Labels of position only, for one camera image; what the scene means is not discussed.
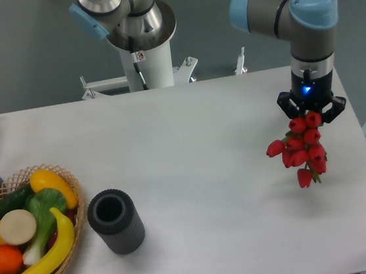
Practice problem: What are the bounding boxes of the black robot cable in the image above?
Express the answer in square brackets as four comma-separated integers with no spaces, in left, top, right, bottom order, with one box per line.
[127,34,150,92]

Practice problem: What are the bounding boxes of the red tulip bouquet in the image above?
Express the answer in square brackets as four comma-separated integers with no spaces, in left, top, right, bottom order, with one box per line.
[266,111,327,188]

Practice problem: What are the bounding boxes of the white table clamp bracket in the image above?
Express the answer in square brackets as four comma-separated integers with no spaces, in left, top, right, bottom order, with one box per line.
[80,57,198,100]

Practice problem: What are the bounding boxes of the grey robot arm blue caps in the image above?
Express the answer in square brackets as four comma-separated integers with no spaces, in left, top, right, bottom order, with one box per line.
[69,0,346,123]

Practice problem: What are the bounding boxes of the beige round disc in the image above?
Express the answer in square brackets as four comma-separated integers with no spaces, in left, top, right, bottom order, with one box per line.
[0,209,37,246]

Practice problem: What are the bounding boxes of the dark grey ribbed vase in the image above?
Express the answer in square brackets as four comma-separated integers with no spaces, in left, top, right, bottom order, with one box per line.
[87,189,145,254]

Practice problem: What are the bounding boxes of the green bok choy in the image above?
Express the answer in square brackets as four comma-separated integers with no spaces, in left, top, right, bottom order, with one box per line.
[23,188,67,267]

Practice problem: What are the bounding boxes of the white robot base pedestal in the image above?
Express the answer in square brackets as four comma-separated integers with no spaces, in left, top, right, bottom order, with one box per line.
[107,0,177,83]

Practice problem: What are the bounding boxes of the green cucumber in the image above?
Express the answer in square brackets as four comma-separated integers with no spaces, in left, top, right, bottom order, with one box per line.
[0,184,34,220]

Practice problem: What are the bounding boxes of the woven wicker basket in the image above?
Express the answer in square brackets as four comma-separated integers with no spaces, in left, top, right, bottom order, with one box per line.
[0,164,85,274]

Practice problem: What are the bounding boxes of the metal table clamp screw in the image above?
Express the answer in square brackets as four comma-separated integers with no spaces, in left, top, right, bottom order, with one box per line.
[235,46,248,75]

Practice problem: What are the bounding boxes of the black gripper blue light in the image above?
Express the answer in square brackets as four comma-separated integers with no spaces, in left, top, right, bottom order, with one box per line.
[277,57,346,124]

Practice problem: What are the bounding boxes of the orange fruit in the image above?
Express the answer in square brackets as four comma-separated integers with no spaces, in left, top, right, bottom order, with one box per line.
[0,245,24,274]

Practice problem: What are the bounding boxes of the yellow banana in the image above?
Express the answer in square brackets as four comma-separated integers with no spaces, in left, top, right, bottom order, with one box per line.
[22,207,75,274]

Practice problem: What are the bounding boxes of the red fruit in basket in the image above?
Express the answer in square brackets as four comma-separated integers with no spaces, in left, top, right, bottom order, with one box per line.
[46,210,76,250]

